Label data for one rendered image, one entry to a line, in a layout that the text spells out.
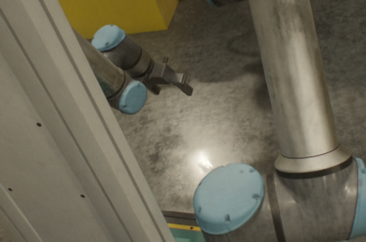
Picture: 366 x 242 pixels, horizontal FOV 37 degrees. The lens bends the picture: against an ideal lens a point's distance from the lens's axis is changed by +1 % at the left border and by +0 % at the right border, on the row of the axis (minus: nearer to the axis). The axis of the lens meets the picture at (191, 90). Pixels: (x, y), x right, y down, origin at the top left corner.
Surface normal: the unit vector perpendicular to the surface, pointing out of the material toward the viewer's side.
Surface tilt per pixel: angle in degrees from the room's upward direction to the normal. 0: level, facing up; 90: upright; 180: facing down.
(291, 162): 28
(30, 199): 90
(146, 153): 0
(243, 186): 5
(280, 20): 61
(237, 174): 5
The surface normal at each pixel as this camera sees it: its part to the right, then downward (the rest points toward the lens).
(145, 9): -0.21, 0.65
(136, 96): 0.74, 0.30
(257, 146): -0.27, -0.76
